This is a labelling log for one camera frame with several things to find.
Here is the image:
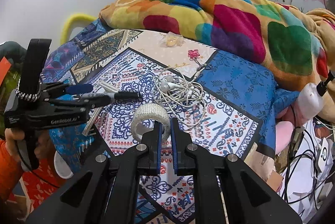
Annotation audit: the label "white disposable razor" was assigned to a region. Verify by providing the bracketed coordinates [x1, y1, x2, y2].
[82, 80, 120, 137]

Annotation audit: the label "black marker pen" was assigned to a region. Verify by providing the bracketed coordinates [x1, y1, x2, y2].
[81, 92, 142, 102]

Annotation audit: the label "white glitter tape roll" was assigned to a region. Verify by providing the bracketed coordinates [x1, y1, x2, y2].
[131, 103, 171, 142]

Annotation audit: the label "white earphones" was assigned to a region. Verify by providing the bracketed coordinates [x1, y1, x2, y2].
[151, 63, 207, 130]

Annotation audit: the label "clear plastic wrapper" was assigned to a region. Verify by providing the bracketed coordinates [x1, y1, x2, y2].
[160, 32, 184, 48]

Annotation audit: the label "pink hair clip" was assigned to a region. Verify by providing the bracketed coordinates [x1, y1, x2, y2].
[188, 49, 200, 61]

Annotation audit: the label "person's left hand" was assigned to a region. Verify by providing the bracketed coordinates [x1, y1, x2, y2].
[5, 129, 54, 162]

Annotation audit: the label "patchwork patterned bed sheet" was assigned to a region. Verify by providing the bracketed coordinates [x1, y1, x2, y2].
[43, 20, 298, 177]

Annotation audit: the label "white spray bottle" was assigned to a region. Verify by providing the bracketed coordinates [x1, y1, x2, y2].
[294, 71, 334, 126]

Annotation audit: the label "colourful fleece blanket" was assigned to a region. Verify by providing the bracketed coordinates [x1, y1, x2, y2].
[99, 0, 335, 107]

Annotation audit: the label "yellow padded bed rail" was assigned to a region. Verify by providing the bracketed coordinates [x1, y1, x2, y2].
[60, 13, 97, 45]

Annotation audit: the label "tangle of cables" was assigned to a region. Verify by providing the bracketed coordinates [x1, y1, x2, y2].
[281, 116, 335, 214]

